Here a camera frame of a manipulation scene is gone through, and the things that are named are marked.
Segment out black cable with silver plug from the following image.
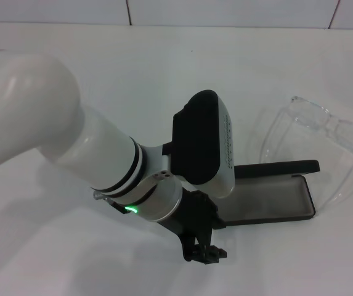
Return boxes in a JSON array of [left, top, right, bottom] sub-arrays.
[[92, 190, 117, 205]]

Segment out black glasses case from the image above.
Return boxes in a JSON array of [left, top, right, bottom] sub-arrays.
[[214, 159, 321, 231]]

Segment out clear white glasses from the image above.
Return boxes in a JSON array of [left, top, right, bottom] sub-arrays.
[[245, 95, 353, 211]]

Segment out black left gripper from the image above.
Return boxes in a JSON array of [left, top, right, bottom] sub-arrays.
[[114, 189, 229, 265]]

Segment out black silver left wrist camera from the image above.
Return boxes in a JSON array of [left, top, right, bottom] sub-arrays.
[[161, 89, 237, 199]]

